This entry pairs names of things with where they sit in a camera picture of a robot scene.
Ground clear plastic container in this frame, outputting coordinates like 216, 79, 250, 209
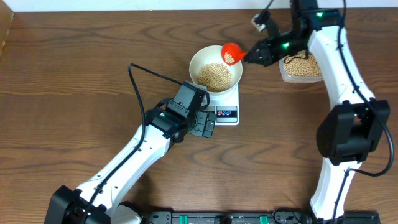
279, 50, 323, 84

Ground white digital kitchen scale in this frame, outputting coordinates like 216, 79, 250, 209
205, 84, 239, 126

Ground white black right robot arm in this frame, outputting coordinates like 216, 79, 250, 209
243, 0, 391, 223

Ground soybeans in scoop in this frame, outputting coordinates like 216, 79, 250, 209
224, 52, 235, 65

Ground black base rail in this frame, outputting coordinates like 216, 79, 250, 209
141, 210, 316, 224

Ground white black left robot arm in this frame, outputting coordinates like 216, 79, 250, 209
45, 106, 216, 223

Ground white round bowl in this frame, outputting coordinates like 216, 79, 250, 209
189, 45, 243, 95

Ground soybeans in bowl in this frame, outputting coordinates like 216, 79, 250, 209
197, 63, 232, 92

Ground soybeans in container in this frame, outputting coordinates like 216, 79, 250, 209
282, 54, 321, 77

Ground red plastic measuring scoop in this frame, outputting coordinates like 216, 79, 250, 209
221, 42, 246, 65

